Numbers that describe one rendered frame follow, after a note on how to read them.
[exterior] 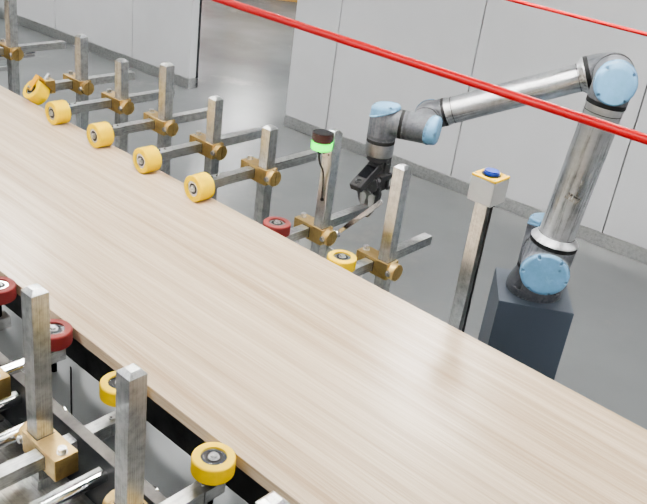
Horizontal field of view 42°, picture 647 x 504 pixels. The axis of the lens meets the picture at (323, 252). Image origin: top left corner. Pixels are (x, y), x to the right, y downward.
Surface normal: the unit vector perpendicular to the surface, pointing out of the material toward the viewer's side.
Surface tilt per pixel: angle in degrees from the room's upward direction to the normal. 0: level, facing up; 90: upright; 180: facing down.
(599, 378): 0
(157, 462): 90
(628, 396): 0
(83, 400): 90
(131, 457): 90
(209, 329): 0
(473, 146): 90
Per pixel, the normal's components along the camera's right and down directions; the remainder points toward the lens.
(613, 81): -0.22, 0.29
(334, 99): -0.61, 0.30
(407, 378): 0.12, -0.88
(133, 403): 0.73, 0.39
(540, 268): -0.27, 0.48
